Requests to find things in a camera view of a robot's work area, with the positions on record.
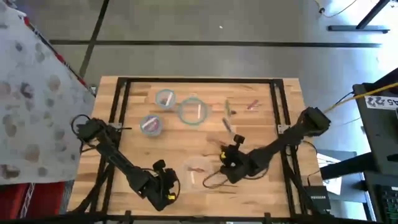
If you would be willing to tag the black keyboard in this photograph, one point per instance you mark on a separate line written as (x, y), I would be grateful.
(388, 202)

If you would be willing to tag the medium clear plastic container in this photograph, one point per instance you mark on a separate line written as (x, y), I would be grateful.
(146, 129)

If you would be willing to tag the red black rod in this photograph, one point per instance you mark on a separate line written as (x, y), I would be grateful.
(62, 59)

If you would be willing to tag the white speckled cloth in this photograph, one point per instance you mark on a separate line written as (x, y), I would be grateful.
(31, 93)

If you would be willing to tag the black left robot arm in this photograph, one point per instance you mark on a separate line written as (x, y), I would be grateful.
(118, 158)

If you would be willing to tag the yellow tag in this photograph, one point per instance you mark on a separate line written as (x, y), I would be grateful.
(171, 197)
(223, 155)

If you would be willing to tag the small clear plastic container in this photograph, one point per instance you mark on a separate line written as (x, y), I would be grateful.
(161, 104)

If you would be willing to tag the black power box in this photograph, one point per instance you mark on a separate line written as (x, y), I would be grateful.
(317, 197)

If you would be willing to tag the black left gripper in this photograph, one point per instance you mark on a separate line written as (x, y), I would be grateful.
(164, 189)

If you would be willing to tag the dark grey desk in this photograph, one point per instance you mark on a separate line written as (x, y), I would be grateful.
(382, 140)

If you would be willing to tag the large clear bowl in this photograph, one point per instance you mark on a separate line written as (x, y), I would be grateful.
(188, 112)

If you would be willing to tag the red box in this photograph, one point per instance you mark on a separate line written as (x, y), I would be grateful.
(46, 199)

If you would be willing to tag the red brown candy stick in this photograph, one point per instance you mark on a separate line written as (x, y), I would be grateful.
(196, 169)

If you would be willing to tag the large clear plastic container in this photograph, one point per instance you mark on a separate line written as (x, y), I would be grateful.
(202, 180)

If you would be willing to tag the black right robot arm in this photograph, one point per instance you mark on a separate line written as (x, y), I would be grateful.
(280, 143)

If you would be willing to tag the green red candy stick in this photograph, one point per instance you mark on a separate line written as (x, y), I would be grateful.
(228, 108)

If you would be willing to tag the black floor stand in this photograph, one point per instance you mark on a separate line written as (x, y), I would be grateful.
(357, 28)

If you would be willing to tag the medium teal-rimmed clear lid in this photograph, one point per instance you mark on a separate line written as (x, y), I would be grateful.
(151, 125)

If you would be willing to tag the white paper sheet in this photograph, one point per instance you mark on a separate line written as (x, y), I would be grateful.
(335, 185)

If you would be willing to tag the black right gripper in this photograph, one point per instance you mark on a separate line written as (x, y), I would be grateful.
(236, 165)

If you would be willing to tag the white paper label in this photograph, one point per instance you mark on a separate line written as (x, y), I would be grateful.
(381, 102)

